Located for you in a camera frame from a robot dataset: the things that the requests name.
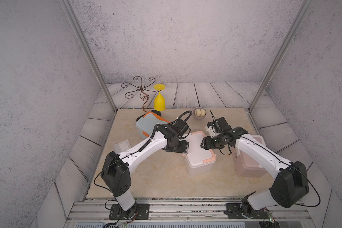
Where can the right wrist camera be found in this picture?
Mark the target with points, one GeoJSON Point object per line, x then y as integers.
{"type": "Point", "coordinates": [211, 129]}

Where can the aluminium frame post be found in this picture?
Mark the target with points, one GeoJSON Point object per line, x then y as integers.
{"type": "Point", "coordinates": [66, 4]}
{"type": "Point", "coordinates": [306, 4]}

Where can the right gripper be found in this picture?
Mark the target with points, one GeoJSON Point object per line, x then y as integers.
{"type": "Point", "coordinates": [206, 144]}

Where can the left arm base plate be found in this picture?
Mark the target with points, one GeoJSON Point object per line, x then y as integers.
{"type": "Point", "coordinates": [137, 212]}

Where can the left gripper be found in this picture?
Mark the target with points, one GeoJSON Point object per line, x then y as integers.
{"type": "Point", "coordinates": [184, 149]}

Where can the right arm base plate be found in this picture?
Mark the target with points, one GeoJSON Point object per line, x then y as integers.
{"type": "Point", "coordinates": [241, 211]}

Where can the yellow plastic wine glass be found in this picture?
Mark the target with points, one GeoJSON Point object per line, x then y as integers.
{"type": "Point", "coordinates": [159, 101]}

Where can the grey orange medicine box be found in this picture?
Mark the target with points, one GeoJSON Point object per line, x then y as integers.
{"type": "Point", "coordinates": [145, 123]}

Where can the grey round object behind box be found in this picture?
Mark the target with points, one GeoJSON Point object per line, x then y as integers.
{"type": "Point", "coordinates": [199, 113]}

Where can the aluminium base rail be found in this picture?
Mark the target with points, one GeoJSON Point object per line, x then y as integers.
{"type": "Point", "coordinates": [181, 212]}

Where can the left aluminium frame post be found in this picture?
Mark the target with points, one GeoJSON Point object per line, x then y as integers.
{"type": "Point", "coordinates": [66, 4]}

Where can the right aluminium frame post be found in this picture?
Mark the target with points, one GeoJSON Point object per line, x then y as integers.
{"type": "Point", "coordinates": [306, 4]}

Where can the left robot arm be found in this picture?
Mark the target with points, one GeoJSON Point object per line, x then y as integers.
{"type": "Point", "coordinates": [117, 169]}

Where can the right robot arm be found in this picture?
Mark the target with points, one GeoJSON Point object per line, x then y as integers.
{"type": "Point", "coordinates": [290, 178]}

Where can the white pink medicine box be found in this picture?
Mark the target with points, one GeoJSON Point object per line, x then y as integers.
{"type": "Point", "coordinates": [198, 160]}

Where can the brown wire glass rack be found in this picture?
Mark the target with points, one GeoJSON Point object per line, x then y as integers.
{"type": "Point", "coordinates": [143, 89]}

